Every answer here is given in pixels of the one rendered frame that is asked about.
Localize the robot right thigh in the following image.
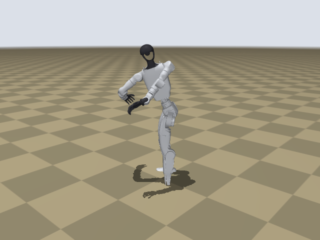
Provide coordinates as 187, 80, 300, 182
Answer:
158, 112, 164, 138

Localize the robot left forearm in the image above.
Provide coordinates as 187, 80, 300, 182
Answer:
118, 87, 128, 100

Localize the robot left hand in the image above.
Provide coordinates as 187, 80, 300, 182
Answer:
124, 94, 135, 104

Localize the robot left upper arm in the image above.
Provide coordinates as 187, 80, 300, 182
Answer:
118, 71, 143, 97

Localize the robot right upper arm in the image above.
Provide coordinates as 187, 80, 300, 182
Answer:
155, 61, 175, 89

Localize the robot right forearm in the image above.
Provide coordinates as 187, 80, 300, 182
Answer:
143, 78, 159, 105

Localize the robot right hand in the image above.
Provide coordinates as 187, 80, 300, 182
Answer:
127, 97, 148, 115

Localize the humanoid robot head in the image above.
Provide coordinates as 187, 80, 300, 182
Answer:
140, 44, 159, 70

